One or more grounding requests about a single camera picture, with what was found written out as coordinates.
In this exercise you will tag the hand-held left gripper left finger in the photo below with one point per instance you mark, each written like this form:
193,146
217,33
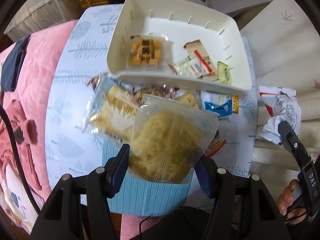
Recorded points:
117,172

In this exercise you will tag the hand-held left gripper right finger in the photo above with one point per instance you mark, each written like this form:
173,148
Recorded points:
203,177

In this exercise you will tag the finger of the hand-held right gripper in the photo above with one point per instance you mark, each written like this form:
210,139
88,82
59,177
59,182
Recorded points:
292,142

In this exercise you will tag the brown and silver snack packet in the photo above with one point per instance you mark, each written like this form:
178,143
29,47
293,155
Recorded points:
217,145

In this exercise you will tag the white and silver snack packet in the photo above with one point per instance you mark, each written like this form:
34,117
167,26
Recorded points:
282,105

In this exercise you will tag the clear bag of rice crackers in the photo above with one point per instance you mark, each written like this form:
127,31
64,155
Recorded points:
112,115

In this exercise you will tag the orange snack packet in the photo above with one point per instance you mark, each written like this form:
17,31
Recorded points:
235,104

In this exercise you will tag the blue and white snack packet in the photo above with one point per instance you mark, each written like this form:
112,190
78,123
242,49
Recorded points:
216,106

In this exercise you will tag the small green packet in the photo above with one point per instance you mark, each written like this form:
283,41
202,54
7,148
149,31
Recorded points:
224,72

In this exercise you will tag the white packet with red edge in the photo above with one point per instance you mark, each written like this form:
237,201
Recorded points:
187,67

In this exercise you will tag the clear pack of yellow snacks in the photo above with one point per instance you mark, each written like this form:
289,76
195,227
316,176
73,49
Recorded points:
146,52

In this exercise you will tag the beige cracker packet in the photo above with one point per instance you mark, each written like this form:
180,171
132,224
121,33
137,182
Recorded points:
200,53

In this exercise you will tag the white plastic storage box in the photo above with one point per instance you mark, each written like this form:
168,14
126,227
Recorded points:
175,32

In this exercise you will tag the person's right hand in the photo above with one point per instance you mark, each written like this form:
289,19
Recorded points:
285,200

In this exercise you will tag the teal striped placemat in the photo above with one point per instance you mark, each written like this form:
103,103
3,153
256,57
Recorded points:
150,200

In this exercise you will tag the person's pink trouser leg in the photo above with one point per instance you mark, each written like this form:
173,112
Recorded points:
135,227

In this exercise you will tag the white printed bed sheet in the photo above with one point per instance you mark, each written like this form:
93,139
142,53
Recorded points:
15,200

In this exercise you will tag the pink fleece garment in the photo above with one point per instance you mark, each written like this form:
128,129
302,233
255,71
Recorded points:
15,145

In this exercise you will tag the cream floral curtain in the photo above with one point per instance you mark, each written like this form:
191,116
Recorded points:
275,30

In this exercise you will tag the pink quilt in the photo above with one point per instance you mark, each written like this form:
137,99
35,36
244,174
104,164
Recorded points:
40,62

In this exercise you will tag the dark blue folded jeans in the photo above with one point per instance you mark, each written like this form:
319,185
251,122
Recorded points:
13,62

